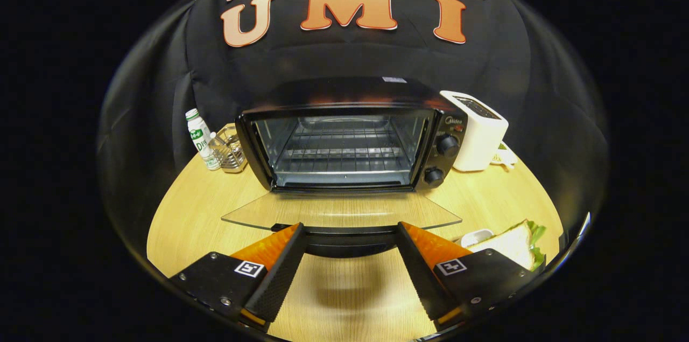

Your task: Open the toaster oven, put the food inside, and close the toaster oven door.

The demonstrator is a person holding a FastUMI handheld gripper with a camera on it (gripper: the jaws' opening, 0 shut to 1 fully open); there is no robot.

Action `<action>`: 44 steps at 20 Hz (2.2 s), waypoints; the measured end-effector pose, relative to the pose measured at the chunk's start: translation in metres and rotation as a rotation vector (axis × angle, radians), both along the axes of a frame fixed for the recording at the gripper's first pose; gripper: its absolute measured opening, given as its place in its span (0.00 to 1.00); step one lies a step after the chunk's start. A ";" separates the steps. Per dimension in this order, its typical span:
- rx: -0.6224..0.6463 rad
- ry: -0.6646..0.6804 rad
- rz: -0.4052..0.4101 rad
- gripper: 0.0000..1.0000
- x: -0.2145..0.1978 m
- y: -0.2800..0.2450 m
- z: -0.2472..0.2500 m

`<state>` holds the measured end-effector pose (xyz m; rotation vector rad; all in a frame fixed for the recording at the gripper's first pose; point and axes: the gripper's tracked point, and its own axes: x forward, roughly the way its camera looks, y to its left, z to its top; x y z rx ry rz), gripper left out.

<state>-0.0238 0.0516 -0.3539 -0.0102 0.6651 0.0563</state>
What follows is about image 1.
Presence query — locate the small white dish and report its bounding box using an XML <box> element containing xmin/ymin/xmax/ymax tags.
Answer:
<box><xmin>460</xmin><ymin>228</ymin><xmax>494</xmax><ymax>248</ymax></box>

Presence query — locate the black backdrop cloth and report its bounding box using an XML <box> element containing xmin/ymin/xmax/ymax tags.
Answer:
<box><xmin>98</xmin><ymin>0</ymin><xmax>609</xmax><ymax>256</ymax></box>

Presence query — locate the white bottle with green label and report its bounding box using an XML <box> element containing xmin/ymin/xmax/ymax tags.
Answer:
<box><xmin>185</xmin><ymin>109</ymin><xmax>221</xmax><ymax>171</ymax></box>

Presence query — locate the clear glass jar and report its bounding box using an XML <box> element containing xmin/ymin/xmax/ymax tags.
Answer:
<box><xmin>209</xmin><ymin>123</ymin><xmax>249</xmax><ymax>173</ymax></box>

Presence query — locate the lettuce sandwich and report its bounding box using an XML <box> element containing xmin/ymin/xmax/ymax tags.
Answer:
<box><xmin>466</xmin><ymin>219</ymin><xmax>547</xmax><ymax>271</ymax></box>

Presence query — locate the small white plastic object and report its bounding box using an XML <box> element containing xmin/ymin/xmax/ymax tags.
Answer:
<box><xmin>489</xmin><ymin>142</ymin><xmax>519</xmax><ymax>171</ymax></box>

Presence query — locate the black toaster oven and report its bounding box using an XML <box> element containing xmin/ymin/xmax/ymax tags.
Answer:
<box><xmin>221</xmin><ymin>77</ymin><xmax>463</xmax><ymax>259</ymax></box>

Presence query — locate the white toaster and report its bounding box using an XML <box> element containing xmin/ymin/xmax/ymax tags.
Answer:
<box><xmin>440</xmin><ymin>90</ymin><xmax>509</xmax><ymax>172</ymax></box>

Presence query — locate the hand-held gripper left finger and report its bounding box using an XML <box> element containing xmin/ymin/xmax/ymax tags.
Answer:
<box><xmin>168</xmin><ymin>222</ymin><xmax>308</xmax><ymax>333</ymax></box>

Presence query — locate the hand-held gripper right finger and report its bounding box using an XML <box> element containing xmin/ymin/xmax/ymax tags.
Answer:
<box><xmin>397</xmin><ymin>221</ymin><xmax>545</xmax><ymax>332</ymax></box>

